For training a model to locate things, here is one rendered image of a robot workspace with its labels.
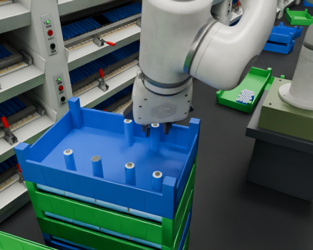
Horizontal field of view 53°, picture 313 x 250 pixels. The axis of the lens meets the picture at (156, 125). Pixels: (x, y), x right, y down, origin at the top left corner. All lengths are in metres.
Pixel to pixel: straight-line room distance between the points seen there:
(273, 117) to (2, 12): 0.89
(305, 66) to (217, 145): 0.57
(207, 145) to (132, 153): 0.85
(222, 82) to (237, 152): 1.10
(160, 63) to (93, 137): 0.35
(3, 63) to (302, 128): 0.97
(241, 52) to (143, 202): 0.30
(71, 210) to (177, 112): 0.28
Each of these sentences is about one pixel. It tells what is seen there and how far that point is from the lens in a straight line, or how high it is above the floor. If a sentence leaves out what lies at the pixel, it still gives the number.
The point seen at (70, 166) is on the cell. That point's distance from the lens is 0.61.
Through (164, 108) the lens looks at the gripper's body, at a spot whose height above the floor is 0.63.
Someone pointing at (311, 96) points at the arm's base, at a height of 0.40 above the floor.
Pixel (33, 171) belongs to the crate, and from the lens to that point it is 0.63.
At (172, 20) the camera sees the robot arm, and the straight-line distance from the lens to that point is 0.37.
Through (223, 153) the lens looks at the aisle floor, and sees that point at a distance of 1.46.
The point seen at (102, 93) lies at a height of 0.29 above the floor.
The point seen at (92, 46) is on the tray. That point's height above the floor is 0.49.
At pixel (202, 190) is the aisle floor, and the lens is 1.27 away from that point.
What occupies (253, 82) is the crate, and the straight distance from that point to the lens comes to 1.94.
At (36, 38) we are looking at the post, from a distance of 1.05.
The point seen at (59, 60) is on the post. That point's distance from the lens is 1.11.
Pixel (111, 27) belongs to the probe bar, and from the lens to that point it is 1.33.
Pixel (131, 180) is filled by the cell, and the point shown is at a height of 0.52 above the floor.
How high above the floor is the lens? 0.91
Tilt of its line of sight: 35 degrees down
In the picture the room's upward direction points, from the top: straight up
